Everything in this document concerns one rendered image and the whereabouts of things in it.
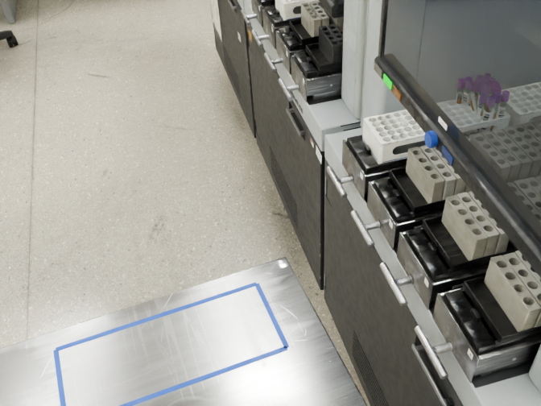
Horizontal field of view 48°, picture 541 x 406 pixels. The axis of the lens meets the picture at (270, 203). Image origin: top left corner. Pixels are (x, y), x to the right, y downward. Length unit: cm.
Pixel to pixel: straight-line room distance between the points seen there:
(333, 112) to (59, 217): 134
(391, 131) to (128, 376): 72
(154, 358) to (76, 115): 224
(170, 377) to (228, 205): 151
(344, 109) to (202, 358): 84
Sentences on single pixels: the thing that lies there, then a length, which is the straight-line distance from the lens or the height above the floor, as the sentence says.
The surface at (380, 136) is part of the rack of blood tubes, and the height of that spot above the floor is 87.
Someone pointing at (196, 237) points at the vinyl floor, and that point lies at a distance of 230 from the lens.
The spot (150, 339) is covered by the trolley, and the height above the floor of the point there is 82.
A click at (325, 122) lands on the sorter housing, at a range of 154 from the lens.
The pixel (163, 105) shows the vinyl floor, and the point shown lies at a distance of 305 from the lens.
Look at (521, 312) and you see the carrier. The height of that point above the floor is 86.
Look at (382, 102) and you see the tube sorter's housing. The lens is 137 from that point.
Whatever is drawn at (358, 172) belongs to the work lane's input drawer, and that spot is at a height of 79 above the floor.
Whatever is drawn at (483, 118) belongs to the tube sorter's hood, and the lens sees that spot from 97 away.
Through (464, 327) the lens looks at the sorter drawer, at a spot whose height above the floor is 81.
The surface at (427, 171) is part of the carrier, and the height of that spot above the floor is 88.
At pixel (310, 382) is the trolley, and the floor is 82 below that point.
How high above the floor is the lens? 162
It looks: 42 degrees down
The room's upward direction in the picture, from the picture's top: 4 degrees counter-clockwise
